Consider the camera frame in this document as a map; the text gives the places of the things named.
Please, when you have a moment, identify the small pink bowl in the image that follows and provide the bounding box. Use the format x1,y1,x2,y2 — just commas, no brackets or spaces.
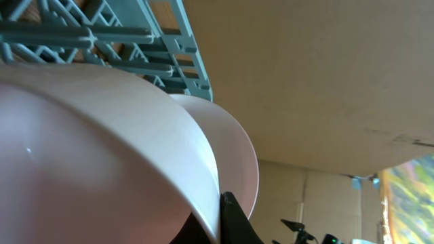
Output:
1,64,220,243

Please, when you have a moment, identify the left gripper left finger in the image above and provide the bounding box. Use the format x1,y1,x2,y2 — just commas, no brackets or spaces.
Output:
170,213,211,244

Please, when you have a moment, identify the large pink plate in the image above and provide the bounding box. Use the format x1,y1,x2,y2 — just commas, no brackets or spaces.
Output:
171,94,259,218

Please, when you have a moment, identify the grey plastic dish rack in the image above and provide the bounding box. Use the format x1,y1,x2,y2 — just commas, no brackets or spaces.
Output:
1,0,213,100

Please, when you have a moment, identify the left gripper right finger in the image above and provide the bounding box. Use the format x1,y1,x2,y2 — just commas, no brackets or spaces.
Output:
220,191,263,244

